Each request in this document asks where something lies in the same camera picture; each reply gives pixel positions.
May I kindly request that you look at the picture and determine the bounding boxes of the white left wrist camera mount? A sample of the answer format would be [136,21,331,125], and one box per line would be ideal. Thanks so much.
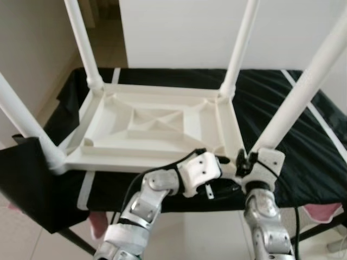
[179,152,223,199]

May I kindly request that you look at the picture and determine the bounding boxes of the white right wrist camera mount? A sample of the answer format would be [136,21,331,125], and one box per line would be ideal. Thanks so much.
[241,147,287,191]

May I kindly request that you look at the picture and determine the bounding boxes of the pink cloth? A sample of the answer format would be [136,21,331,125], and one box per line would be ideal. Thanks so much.
[89,211,110,241]
[304,203,344,222]

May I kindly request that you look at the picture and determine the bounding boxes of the white plastic table top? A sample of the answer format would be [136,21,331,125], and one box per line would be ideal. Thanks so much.
[52,82,250,180]

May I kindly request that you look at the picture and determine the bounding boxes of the black metal table leg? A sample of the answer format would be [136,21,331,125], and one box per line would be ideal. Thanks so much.
[60,227,96,256]
[297,214,347,242]

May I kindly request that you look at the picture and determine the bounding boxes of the white round floor base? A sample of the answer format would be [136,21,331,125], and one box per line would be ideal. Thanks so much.
[325,227,347,253]

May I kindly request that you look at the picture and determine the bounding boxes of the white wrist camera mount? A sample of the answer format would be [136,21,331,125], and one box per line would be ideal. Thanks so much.
[179,152,223,199]
[241,147,287,191]

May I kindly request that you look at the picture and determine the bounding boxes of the white plastic table leg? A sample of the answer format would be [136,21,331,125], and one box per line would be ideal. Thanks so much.
[220,0,261,101]
[64,0,104,93]
[252,5,347,153]
[0,73,67,176]

